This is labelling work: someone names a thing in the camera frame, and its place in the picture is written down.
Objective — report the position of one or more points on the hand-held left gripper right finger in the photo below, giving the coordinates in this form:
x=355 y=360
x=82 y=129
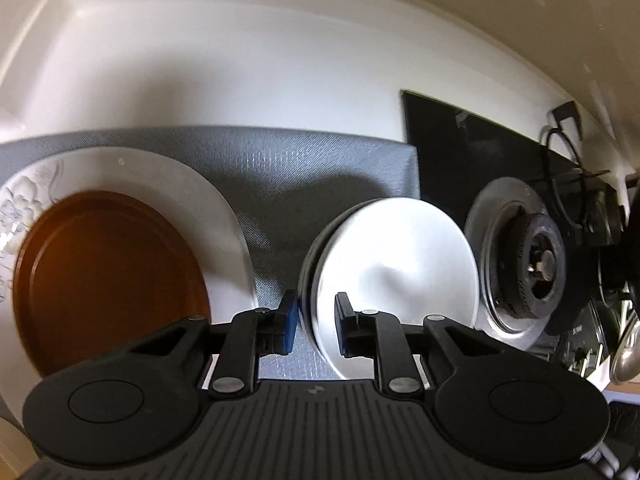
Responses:
x=342 y=321

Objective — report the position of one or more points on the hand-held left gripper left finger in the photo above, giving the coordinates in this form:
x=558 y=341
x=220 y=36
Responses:
x=288 y=317

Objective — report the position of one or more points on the orange-brown round plate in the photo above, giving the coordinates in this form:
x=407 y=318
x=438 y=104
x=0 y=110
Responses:
x=110 y=280

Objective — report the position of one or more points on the large white floral square plate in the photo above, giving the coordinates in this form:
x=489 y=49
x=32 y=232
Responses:
x=165 y=175

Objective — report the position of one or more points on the grey table mat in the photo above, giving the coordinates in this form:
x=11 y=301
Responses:
x=280 y=170

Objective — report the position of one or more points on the black glass gas cooktop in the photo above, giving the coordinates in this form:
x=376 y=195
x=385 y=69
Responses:
x=450 y=150

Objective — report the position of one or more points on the stove knob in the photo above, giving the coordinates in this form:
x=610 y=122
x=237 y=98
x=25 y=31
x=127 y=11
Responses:
x=580 y=361
x=598 y=356

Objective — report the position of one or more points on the stainless steel lid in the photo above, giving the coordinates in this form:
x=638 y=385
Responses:
x=627 y=355

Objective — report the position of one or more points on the black wok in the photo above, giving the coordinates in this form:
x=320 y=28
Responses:
x=632 y=240

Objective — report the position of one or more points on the black pot support trivet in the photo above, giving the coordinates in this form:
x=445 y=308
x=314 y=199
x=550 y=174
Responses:
x=579 y=127

